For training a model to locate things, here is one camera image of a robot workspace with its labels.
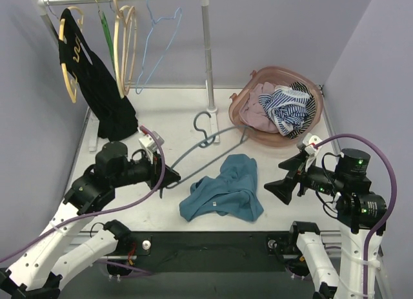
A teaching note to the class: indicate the green thin hanger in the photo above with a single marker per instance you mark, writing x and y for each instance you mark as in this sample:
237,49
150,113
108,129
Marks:
107,34

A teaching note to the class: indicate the blue white striped garment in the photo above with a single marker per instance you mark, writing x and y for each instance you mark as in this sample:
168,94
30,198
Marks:
286,108

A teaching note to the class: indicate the black hanging garment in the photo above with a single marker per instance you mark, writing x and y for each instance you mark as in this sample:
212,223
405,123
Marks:
116,115

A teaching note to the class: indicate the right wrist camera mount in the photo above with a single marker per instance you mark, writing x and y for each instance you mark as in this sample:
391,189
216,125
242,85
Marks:
308,146

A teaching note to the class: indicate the pale pink garment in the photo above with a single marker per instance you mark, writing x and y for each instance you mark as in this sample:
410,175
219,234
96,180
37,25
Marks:
253,114

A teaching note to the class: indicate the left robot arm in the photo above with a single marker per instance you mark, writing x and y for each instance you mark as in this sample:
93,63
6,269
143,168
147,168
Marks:
45,268

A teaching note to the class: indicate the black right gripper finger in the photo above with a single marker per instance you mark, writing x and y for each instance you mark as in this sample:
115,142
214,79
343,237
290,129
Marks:
294,162
282,189

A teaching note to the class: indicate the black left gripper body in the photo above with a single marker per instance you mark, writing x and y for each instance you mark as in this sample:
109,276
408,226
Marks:
157,173

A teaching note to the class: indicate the beige wooden hanger front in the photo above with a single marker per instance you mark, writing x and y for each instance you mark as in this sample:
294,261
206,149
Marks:
118,60

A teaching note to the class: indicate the teal plastic hanger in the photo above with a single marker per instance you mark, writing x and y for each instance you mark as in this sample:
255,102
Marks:
200,147

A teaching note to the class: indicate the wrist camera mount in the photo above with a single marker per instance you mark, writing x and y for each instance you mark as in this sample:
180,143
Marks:
308,146
148,142

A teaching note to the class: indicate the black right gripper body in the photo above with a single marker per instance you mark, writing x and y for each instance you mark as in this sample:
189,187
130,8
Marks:
300,177

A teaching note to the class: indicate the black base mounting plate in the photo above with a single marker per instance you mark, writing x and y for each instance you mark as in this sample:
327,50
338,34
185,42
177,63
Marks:
212,252

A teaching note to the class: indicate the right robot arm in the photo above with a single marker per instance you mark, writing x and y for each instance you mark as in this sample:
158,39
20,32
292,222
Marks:
358,210

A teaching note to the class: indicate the white clothes rack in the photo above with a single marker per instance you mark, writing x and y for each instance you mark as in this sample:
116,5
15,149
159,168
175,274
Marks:
41,8

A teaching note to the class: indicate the cream wooden hanger with garment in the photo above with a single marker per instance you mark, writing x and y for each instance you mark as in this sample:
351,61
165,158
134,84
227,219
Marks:
71,84

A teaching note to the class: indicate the pink plastic laundry basket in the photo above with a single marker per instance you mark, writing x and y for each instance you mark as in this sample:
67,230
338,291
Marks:
284,77

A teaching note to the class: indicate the teal tank top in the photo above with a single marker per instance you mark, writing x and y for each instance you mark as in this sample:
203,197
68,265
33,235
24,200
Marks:
232,192

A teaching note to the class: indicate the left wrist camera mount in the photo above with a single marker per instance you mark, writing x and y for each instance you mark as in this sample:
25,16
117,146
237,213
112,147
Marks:
148,142

